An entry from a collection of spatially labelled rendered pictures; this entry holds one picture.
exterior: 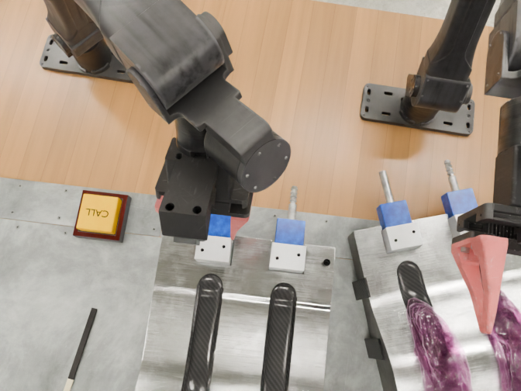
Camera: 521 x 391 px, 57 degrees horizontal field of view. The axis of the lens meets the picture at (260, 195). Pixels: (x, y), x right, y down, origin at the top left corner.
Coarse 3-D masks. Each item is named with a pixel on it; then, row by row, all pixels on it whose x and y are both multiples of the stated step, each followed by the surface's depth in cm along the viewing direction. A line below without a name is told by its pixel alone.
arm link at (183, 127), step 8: (176, 120) 47; (184, 120) 45; (176, 128) 48; (184, 128) 46; (192, 128) 46; (176, 136) 49; (184, 136) 47; (192, 136) 46; (200, 136) 46; (184, 144) 48; (192, 144) 47; (200, 144) 47; (200, 152) 48
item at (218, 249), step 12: (216, 216) 71; (228, 216) 71; (216, 228) 71; (228, 228) 71; (216, 240) 69; (228, 240) 69; (204, 252) 69; (216, 252) 69; (228, 252) 68; (228, 264) 70
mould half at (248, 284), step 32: (160, 256) 71; (192, 256) 71; (256, 256) 71; (320, 256) 71; (160, 288) 70; (192, 288) 70; (224, 288) 70; (256, 288) 70; (320, 288) 70; (160, 320) 69; (224, 320) 69; (256, 320) 69; (320, 320) 69; (160, 352) 68; (224, 352) 68; (256, 352) 68; (320, 352) 68; (160, 384) 67; (224, 384) 67; (256, 384) 67; (288, 384) 67; (320, 384) 67
